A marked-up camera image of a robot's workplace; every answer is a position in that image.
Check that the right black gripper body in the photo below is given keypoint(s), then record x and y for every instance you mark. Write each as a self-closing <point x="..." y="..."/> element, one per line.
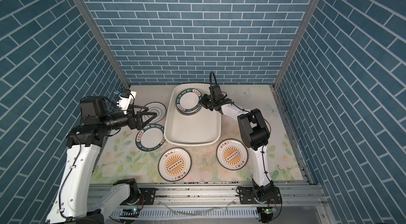
<point x="208" y="103"/>

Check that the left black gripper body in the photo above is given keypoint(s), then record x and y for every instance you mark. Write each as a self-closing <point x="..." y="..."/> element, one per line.
<point x="132" y="124"/>

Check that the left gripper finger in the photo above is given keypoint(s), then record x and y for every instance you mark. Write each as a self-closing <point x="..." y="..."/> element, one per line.
<point x="149" y="120"/>
<point x="143" y="111"/>

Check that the green red ring plate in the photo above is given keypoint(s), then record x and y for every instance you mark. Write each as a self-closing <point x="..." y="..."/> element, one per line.
<point x="189" y="113"/>

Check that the green lettered rim plate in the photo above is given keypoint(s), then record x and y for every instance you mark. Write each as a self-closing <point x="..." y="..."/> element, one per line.
<point x="188" y="100"/>
<point x="150" y="138"/>

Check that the orange sunburst plate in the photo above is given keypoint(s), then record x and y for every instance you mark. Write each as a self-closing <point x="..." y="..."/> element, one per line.
<point x="174" y="164"/>
<point x="232" y="154"/>

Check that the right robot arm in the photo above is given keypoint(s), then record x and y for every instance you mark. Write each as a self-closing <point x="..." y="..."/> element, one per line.
<point x="255" y="134"/>

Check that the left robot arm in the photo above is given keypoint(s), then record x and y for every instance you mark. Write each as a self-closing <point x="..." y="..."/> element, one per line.
<point x="84" y="144"/>

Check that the white plastic bin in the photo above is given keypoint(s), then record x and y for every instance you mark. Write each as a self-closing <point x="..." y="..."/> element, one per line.
<point x="201" y="129"/>

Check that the white plate thin dark rim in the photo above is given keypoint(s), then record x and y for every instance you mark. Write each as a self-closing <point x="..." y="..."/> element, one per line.
<point x="158" y="108"/>

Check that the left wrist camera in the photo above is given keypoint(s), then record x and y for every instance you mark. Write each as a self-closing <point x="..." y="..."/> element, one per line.
<point x="125" y="99"/>

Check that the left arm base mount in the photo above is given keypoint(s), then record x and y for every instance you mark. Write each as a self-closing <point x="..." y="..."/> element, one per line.
<point x="145" y="196"/>

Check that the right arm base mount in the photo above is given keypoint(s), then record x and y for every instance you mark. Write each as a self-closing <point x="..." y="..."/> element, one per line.
<point x="259" y="195"/>

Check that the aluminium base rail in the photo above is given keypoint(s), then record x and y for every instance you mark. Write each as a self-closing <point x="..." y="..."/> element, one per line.
<point x="226" y="203"/>

